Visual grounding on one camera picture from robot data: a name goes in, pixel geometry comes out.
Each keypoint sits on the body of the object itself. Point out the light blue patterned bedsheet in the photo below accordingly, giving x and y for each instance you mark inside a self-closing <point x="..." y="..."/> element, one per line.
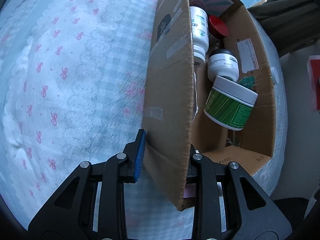
<point x="73" y="75"/>

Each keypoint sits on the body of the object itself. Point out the pink paper sheet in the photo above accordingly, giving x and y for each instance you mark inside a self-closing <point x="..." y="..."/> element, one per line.
<point x="189" y="191"/>

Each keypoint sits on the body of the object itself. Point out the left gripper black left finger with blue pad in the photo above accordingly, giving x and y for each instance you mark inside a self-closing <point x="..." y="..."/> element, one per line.
<point x="89" y="204"/>

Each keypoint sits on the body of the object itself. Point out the red white box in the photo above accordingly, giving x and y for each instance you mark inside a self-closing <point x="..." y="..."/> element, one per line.
<point x="313" y="72"/>

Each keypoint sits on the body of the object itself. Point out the white bottle black cap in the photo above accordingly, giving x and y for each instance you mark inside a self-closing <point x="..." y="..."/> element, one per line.
<point x="223" y="63"/>

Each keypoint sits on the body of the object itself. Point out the brown cardboard box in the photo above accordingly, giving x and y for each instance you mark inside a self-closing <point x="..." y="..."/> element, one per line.
<point x="176" y="92"/>

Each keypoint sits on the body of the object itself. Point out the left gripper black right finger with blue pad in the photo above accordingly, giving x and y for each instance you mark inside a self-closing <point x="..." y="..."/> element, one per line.
<point x="229" y="204"/>

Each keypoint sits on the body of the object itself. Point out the red lid jar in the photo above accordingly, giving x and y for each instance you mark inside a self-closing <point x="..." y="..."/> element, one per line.
<point x="217" y="27"/>

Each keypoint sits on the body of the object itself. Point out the dark grey right curtain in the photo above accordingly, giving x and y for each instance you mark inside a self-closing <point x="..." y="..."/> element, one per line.
<point x="290" y="24"/>

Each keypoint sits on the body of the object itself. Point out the green label white jar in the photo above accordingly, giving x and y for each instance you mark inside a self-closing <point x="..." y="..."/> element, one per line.
<point x="229" y="104"/>

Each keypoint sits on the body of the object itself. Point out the tall white supplement bottle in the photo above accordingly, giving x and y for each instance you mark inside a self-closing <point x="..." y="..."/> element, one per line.
<point x="199" y="25"/>

